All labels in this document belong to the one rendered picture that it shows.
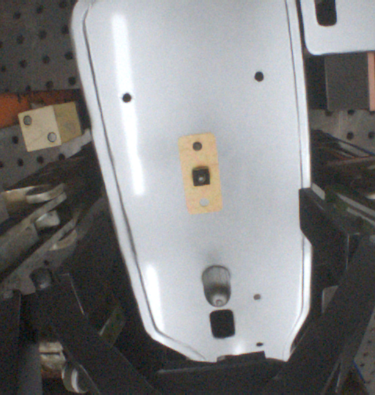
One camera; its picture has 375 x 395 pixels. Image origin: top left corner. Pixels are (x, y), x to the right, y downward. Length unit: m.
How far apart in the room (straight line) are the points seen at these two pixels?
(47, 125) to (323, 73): 0.28
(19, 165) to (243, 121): 0.53
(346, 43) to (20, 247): 0.35
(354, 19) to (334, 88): 0.07
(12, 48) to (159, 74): 0.45
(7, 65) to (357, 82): 0.62
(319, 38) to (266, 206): 0.18
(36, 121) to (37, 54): 0.42
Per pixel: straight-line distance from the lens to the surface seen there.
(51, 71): 0.67
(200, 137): 0.31
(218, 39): 0.31
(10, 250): 0.26
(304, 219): 0.21
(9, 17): 0.73
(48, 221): 0.29
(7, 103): 0.29
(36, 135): 0.28
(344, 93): 0.37
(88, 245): 0.18
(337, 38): 0.35
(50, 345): 0.40
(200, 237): 0.35
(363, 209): 0.32
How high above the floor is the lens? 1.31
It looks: 70 degrees down
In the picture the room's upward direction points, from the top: 177 degrees counter-clockwise
